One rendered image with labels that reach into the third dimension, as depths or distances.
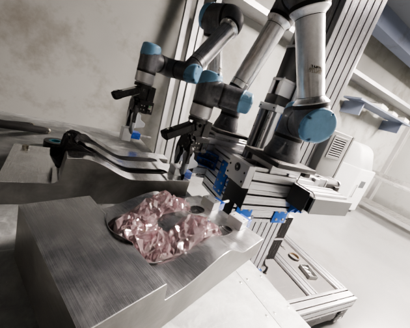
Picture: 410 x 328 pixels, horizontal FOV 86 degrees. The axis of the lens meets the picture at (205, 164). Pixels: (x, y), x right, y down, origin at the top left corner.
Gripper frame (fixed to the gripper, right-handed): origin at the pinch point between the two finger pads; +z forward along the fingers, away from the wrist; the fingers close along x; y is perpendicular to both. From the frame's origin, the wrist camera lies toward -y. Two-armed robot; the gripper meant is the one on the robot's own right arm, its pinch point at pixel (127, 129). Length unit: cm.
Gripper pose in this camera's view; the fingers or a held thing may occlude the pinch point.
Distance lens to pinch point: 101.2
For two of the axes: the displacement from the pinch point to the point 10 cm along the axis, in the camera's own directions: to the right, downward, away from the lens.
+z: -3.0, 9.1, 2.7
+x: -5.0, -3.9, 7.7
